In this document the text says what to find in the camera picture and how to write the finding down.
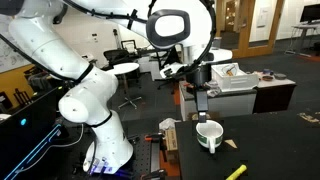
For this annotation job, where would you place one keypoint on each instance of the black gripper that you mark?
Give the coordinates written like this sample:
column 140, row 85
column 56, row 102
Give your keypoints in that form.
column 199, row 76

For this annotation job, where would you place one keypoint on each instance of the yellow marker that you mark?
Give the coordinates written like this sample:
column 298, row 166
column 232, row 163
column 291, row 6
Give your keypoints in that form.
column 237, row 172

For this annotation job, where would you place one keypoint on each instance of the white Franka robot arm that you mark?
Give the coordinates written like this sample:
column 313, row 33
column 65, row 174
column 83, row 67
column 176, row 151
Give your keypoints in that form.
column 86, row 96

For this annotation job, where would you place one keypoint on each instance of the grey low cabinet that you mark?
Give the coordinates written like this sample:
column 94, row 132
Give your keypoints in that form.
column 230, row 104

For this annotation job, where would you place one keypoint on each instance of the white plastic bin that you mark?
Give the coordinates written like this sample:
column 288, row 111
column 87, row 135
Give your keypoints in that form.
column 236, row 80

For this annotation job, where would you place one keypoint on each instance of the tan triangular tape piece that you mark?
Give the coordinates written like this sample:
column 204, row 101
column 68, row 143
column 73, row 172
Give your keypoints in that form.
column 231, row 143

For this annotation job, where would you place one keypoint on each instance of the small cardboard box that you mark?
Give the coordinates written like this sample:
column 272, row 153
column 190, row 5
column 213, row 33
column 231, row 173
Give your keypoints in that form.
column 171, row 144

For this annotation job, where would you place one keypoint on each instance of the small dark bowl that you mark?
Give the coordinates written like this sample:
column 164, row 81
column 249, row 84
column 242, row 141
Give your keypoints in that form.
column 267, row 78

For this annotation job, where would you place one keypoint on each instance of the orange and black clamp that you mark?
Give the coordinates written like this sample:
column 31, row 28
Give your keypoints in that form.
column 155, row 153

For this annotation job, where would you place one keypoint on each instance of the dark low cabinet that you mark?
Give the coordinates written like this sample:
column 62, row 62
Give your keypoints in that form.
column 275, row 96

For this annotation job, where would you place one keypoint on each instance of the grey round dish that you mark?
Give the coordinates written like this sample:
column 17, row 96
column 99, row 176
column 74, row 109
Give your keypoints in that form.
column 280, row 76

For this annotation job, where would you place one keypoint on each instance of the black office chair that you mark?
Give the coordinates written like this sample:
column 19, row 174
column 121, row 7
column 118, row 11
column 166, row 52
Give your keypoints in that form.
column 116, row 56

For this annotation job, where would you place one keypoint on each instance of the grey standing desk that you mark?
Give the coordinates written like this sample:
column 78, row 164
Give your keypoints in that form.
column 305, row 31

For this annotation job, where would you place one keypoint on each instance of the black monitor on grey desk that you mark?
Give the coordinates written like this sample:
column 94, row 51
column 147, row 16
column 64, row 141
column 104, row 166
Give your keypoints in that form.
column 310, row 12

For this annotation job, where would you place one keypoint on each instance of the black controller box blue light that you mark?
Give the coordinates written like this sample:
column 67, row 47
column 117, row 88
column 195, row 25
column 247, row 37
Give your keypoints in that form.
column 26, row 133

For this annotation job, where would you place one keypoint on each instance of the wooden door frame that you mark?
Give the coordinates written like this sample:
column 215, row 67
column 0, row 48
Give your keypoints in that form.
column 248, row 36

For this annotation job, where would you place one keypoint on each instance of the round white pedestal table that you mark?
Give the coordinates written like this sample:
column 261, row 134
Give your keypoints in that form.
column 124, row 69

